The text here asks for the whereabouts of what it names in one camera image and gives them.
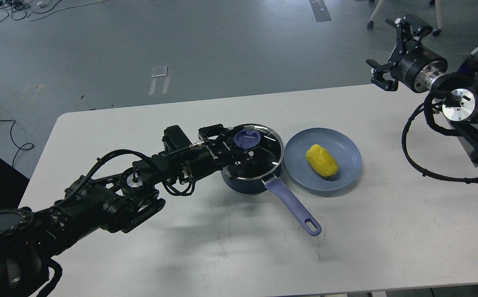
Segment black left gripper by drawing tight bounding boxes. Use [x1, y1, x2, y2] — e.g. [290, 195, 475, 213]
[189, 124, 264, 180]

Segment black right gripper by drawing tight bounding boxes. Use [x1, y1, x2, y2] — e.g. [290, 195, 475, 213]
[366, 14, 448, 93]

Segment glass pot lid purple knob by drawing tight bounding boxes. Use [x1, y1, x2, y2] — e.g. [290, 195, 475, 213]
[218, 123, 284, 181]

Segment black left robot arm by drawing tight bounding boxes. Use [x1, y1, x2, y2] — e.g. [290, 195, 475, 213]
[0, 124, 260, 297]

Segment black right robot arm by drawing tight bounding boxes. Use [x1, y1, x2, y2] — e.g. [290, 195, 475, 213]
[366, 14, 478, 184]

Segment yellow potato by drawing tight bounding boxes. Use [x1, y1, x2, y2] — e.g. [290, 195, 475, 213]
[305, 144, 339, 177]

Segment white chair legs with casters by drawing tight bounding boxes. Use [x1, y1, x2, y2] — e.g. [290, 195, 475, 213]
[367, 0, 443, 38]

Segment blue plate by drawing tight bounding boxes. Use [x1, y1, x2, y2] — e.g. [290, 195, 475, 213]
[284, 127, 362, 196]

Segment dark blue saucepan purple handle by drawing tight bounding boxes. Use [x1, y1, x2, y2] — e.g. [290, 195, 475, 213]
[221, 160, 322, 236]

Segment black floor cable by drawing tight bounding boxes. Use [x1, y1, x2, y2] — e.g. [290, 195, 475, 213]
[0, 93, 34, 166]

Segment tangled cables top left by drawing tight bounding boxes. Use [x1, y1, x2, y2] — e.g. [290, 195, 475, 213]
[0, 0, 107, 26]

